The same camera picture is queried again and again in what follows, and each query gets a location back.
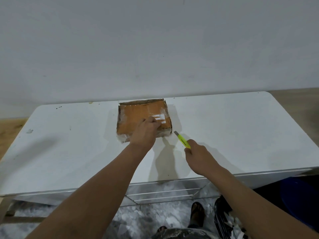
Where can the person's right hand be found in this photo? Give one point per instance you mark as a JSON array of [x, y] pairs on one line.
[[200, 159]]

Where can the person's left hand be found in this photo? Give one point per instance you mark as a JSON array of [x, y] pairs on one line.
[[144, 133]]

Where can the person's left fingers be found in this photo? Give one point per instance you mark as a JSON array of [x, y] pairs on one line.
[[152, 121]]

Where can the person's right fingers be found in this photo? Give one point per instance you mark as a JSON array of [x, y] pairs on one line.
[[189, 149]]

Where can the yellow utility knife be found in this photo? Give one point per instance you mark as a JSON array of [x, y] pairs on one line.
[[182, 140]]

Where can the taped brown cardboard box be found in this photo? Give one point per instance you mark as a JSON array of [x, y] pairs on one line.
[[139, 114]]

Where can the person's left forearm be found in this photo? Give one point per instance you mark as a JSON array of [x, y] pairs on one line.
[[92, 196]]

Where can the person's right forearm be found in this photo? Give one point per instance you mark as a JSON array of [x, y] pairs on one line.
[[256, 206]]

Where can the white folding table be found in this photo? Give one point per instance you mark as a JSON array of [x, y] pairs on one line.
[[224, 136]]

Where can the person's black sandal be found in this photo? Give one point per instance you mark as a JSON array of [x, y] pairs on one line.
[[197, 214]]

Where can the black plastic bag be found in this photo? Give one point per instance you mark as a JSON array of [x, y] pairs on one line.
[[224, 219]]

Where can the person's patterned shorts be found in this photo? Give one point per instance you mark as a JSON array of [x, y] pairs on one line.
[[184, 233]]

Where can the blue plastic bin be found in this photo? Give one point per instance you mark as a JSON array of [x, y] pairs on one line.
[[299, 196]]

